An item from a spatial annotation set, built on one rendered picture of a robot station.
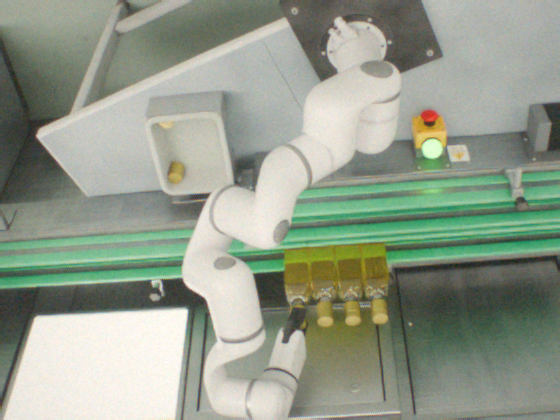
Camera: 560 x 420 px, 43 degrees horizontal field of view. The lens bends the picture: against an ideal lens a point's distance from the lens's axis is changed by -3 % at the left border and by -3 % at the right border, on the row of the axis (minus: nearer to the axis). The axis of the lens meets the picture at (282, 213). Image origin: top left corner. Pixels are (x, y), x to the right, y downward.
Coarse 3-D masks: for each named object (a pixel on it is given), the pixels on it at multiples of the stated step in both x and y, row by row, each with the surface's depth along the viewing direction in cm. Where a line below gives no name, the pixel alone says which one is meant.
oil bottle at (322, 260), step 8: (312, 248) 167; (320, 248) 167; (328, 248) 167; (312, 256) 165; (320, 256) 165; (328, 256) 165; (312, 264) 164; (320, 264) 163; (328, 264) 163; (312, 272) 162; (320, 272) 161; (328, 272) 161; (312, 280) 160; (320, 280) 160; (328, 280) 159; (312, 288) 160; (320, 288) 159; (328, 288) 159; (336, 288) 162; (312, 296) 162
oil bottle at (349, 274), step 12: (336, 252) 166; (348, 252) 165; (336, 264) 164; (348, 264) 163; (360, 264) 163; (336, 276) 167; (348, 276) 160; (360, 276) 160; (348, 288) 158; (360, 288) 159
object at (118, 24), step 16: (176, 0) 208; (192, 0) 208; (112, 16) 221; (144, 16) 211; (160, 16) 211; (112, 32) 212; (112, 48) 209; (96, 64) 199; (96, 80) 194; (80, 96) 188; (96, 96) 191
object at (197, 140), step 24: (168, 120) 159; (192, 120) 167; (216, 120) 159; (168, 144) 172; (192, 144) 172; (216, 144) 172; (168, 168) 174; (192, 168) 177; (216, 168) 177; (168, 192) 173; (192, 192) 173
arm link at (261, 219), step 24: (288, 144) 123; (264, 168) 119; (288, 168) 119; (240, 192) 123; (264, 192) 116; (288, 192) 117; (216, 216) 124; (240, 216) 119; (264, 216) 115; (288, 216) 118; (264, 240) 116
